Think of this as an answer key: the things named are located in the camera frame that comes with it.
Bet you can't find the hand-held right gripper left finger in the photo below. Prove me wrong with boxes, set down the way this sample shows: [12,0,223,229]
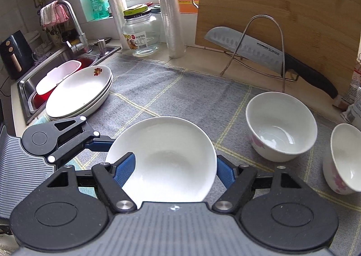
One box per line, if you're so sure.
[46,152,141,213]

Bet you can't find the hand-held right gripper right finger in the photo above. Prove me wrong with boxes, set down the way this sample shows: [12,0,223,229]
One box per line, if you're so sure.
[211,156,303,213]

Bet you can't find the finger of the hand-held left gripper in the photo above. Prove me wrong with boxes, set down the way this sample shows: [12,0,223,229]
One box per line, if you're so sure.
[46,116,116,165]

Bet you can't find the white fruit print plate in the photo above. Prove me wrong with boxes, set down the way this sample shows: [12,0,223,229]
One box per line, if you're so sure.
[45,65,113,118]
[48,74,114,120]

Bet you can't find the plain white shallow dish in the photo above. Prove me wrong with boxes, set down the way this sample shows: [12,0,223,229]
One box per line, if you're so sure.
[105,116,218,203]

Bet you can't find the white pink floral bowl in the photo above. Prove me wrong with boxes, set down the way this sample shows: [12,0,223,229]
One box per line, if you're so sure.
[245,92,318,162]
[322,123,361,195]

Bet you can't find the teal printed cloth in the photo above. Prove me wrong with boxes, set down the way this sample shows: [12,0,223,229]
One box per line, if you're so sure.
[35,113,60,127]

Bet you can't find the white plastic colander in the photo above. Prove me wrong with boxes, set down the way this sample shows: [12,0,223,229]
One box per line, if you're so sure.
[36,60,82,96]

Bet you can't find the stainless steel sink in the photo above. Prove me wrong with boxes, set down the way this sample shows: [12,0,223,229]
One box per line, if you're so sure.
[17,44,123,125]

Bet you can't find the white and red strainer basket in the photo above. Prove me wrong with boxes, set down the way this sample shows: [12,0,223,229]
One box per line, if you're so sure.
[32,57,99,110]

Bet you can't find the grey checked counter mat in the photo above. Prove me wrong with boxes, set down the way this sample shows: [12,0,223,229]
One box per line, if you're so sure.
[37,54,361,256]

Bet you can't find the steel kitchen faucet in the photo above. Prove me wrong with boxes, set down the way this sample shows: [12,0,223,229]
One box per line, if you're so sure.
[55,0,91,54]

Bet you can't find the black air fryer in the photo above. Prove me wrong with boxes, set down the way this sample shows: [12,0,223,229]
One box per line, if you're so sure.
[0,30,34,80]

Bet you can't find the glass jar green lid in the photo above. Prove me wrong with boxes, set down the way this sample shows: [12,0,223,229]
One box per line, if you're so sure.
[122,4,162,57]

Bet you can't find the pink white rag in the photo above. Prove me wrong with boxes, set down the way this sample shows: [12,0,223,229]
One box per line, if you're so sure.
[40,2,69,29]

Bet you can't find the black handled kitchen knife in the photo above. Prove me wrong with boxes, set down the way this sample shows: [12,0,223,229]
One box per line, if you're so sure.
[204,27,339,99]

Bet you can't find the metal wire rack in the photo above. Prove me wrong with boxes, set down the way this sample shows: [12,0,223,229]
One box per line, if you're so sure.
[220,14,299,93]

